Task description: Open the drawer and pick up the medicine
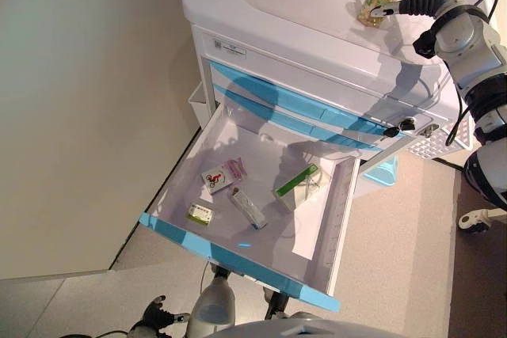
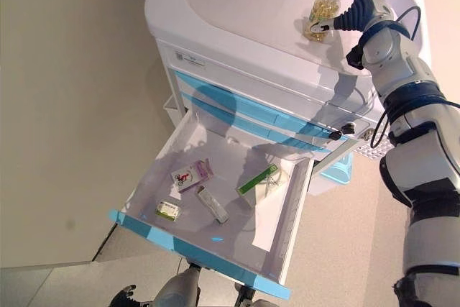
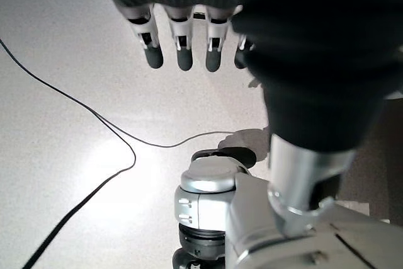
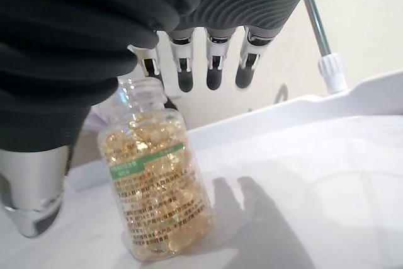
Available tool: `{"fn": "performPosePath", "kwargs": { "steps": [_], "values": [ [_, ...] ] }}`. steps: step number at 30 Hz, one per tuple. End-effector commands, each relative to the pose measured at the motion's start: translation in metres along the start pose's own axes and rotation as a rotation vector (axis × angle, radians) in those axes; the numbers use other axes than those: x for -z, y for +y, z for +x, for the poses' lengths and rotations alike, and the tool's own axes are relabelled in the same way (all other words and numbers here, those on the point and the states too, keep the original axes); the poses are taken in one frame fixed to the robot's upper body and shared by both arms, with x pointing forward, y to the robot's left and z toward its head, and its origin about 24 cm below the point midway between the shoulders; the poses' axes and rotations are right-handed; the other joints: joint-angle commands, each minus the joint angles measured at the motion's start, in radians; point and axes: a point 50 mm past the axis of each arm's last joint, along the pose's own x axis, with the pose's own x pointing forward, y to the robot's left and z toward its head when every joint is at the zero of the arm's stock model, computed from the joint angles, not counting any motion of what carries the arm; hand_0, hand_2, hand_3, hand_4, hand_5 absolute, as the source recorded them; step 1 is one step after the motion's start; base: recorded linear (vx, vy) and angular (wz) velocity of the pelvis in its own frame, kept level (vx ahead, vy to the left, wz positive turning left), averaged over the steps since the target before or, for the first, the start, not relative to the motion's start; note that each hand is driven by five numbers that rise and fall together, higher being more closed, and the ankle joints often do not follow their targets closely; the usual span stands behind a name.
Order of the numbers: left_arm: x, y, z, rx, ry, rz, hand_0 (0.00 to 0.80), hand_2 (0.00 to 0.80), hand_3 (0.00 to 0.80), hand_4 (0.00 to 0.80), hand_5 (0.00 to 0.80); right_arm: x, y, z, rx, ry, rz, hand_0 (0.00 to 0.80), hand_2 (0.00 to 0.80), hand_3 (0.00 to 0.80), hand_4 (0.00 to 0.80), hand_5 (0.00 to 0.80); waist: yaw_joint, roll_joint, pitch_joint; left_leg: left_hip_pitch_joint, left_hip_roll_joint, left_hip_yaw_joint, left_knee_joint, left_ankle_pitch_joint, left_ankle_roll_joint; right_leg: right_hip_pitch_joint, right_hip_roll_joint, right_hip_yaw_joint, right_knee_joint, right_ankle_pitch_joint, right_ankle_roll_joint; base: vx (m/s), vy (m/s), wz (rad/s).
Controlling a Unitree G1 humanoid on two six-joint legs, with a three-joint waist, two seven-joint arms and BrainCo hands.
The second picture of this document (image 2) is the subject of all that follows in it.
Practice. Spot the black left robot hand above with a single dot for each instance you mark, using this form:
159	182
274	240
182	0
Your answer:
124	298

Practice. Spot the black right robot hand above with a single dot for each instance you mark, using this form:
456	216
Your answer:
363	8

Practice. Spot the clear bottle yellow capsules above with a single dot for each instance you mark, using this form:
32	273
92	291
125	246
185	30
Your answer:
325	8

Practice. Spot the blue white cart drawer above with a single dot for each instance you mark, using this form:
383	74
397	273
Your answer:
223	163
273	111
258	127

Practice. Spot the white green medicine box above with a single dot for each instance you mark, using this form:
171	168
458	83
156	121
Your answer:
258	184

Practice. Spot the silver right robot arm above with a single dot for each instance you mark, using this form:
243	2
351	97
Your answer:
424	163

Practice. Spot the long white medicine box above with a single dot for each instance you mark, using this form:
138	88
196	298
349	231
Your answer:
212	204

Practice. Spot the silver left robot leg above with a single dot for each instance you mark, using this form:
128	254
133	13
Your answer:
178	289

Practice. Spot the silver robot leg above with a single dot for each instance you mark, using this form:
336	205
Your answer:
178	289
248	298

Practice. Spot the small green white box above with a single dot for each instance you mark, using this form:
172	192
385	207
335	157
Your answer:
167	210

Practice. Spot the white medical cart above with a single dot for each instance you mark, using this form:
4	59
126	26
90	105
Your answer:
251	16

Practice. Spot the silver right robot leg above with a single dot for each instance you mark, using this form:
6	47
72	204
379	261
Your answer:
248	298

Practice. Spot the black cart keys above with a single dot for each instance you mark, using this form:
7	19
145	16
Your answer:
343	131

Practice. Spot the metal cart latch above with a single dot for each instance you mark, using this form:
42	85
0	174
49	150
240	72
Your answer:
367	135

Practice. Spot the pink box red figure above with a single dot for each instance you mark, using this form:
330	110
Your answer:
188	175

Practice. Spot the white paper sheet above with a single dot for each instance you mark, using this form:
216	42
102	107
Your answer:
267	228

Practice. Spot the waste bin with blue lid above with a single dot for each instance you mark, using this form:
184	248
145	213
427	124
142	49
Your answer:
334	174

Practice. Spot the cart label sticker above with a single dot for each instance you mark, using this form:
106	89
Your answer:
189	59

